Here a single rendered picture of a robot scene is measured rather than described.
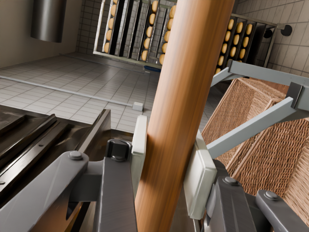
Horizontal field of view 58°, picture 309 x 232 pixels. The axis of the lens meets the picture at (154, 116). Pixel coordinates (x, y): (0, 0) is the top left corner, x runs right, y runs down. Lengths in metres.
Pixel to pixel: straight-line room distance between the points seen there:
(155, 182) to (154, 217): 0.02
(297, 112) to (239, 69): 0.46
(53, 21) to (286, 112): 2.87
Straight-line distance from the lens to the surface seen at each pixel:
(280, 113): 0.56
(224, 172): 0.16
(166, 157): 0.16
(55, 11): 3.22
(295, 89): 0.56
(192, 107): 0.15
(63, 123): 1.77
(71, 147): 1.45
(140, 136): 0.16
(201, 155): 0.15
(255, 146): 1.11
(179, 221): 1.09
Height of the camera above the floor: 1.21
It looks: 3 degrees down
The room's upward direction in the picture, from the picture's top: 78 degrees counter-clockwise
